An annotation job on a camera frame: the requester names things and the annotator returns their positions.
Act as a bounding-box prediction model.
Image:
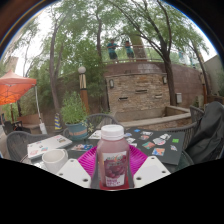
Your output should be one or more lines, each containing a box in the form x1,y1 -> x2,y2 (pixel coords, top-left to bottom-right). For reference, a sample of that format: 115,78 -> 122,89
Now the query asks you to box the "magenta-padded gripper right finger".
127,143 -> 173,189

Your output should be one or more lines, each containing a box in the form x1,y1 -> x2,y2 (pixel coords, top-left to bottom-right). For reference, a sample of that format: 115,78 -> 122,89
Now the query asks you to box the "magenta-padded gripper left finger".
55,145 -> 101,190

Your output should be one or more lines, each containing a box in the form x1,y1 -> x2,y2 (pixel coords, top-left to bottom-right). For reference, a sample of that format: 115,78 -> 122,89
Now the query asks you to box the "pink juice bottle white cap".
95,124 -> 131,188

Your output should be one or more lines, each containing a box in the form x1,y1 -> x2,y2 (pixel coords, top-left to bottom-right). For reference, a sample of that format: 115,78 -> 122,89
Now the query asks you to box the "white ribbed cup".
41,148 -> 69,174

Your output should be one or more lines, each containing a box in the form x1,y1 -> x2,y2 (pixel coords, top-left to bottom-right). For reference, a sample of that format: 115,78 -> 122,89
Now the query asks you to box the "colourful small card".
70,143 -> 95,152

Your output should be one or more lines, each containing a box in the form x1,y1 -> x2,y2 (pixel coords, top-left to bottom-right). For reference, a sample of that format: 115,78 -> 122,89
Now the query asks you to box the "black laptop with stickers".
124,128 -> 186,167

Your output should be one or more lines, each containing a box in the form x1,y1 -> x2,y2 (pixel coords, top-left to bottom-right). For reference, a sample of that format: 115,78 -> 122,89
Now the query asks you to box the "silver laptop with stickers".
26,134 -> 73,160

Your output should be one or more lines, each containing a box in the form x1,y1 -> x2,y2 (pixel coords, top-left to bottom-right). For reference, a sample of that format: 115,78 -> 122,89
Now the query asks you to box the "flat round red coaster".
98,179 -> 130,191

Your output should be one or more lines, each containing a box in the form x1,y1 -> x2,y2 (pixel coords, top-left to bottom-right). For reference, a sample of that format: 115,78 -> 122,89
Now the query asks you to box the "white sticker sheet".
88,129 -> 103,140

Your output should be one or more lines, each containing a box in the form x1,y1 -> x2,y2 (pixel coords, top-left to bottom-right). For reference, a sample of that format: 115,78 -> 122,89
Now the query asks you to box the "blue yellow striped cone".
54,112 -> 63,131

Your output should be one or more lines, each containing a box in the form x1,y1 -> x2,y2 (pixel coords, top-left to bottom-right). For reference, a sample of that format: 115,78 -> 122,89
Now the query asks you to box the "green plant in teal pot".
59,91 -> 90,141

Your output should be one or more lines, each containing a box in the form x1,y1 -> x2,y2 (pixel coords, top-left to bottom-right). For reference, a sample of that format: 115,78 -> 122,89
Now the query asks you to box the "wooden bench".
18,113 -> 43,129

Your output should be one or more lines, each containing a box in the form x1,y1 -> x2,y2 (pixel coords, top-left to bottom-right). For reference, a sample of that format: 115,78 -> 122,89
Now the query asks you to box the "black jacket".
193,100 -> 224,164

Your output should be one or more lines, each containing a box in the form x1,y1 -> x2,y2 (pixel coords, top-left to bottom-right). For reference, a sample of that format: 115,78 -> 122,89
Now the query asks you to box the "slender leaning trunk tree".
19,0 -> 114,118

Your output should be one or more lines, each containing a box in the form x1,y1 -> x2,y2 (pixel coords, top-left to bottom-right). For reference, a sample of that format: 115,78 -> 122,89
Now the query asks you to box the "dark forked trunk tree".
109,0 -> 214,107

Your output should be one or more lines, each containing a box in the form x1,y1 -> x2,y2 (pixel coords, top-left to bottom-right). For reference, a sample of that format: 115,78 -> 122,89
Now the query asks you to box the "orange canopy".
0,69 -> 38,106

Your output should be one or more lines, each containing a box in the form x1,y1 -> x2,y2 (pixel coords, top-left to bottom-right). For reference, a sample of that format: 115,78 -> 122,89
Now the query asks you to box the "person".
106,38 -> 119,62
123,40 -> 135,60

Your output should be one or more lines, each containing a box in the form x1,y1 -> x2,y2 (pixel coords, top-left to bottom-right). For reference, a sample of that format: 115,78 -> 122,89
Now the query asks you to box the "globe lamp post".
77,65 -> 91,116

